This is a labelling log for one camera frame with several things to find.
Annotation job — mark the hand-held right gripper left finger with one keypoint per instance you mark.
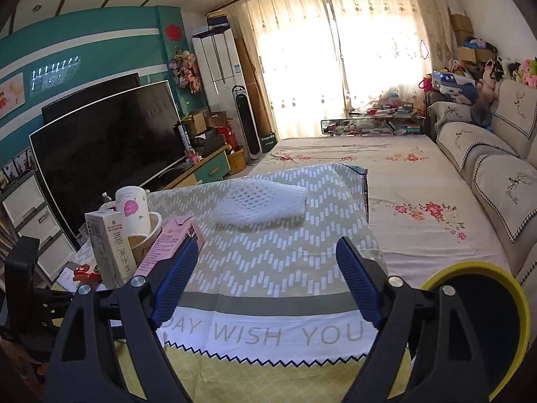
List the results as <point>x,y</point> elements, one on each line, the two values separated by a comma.
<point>176,277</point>

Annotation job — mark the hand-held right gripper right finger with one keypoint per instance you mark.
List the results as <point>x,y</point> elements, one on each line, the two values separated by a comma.
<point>356,281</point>

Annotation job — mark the pink drink carton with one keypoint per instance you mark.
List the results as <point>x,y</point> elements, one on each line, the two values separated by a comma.
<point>172,239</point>

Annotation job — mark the cream paper bowl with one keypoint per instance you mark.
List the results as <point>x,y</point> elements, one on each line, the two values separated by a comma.
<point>142,245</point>

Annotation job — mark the beige drink carton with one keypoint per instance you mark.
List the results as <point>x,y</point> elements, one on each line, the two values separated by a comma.
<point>111,247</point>

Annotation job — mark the white paper cup pink print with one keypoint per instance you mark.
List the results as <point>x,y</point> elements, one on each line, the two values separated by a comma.
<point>132,210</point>

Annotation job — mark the white foam fruit net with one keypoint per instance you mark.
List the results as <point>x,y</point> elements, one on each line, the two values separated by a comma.
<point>260,203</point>

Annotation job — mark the yellow rim black trash bin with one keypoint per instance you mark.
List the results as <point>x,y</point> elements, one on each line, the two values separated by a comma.
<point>474,327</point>

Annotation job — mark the white plastic drawer unit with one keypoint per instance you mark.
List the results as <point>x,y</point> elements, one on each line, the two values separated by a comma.
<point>31,214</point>

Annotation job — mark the yellow grey patterned tablecloth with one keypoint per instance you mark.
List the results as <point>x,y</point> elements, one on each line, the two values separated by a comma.
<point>268,268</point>

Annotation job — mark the row of photo cards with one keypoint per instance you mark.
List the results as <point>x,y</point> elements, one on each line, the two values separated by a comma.
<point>16,170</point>

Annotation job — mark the clear water bottle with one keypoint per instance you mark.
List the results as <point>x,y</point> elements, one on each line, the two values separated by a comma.
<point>105,197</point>

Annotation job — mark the teal yellow television cabinet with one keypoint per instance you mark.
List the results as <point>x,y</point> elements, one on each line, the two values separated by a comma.
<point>209,170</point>

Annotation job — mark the floral beige mat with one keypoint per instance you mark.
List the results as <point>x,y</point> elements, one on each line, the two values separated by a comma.
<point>419,184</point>

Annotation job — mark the yellow wicker basket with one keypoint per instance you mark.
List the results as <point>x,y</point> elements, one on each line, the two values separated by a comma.
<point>236,160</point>

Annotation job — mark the large curved television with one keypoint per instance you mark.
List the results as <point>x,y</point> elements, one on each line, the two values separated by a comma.
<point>105,151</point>

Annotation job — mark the heap of boxes on cabinet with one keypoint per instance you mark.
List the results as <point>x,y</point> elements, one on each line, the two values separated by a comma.
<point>209,130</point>

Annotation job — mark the glass coffee table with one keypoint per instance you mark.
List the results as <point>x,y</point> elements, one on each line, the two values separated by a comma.
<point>369,124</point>

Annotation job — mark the small green box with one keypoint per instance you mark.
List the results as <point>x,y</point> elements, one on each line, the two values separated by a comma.
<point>268,142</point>

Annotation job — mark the white tower fan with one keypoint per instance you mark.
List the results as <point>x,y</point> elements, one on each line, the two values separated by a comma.
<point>247,126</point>

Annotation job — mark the beige sofa with deer covers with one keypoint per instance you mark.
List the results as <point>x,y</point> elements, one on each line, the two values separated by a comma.
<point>495,176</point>

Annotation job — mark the hanging artificial flowers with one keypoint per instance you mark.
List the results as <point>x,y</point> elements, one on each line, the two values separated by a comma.
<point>186,71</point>

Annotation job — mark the white standing air conditioner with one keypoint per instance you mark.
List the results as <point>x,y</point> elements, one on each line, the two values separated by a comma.
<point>218,67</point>

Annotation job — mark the blue star plush toy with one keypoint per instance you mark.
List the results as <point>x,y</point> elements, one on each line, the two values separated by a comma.
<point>451,86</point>

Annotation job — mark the sheer beige curtain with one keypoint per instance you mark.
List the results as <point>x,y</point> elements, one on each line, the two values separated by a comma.
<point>285,58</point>
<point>386,50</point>

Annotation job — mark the pile of plush toys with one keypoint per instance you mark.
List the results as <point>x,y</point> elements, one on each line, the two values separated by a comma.
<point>516,71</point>

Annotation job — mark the stack of cardboard boxes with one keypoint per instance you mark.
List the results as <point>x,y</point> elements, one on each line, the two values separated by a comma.
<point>463,33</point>

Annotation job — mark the cartoon wall poster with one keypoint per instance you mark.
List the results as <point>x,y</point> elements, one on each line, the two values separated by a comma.
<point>10,94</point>

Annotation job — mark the red round wall decoration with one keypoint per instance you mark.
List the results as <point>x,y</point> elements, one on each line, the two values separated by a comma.
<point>173,32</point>

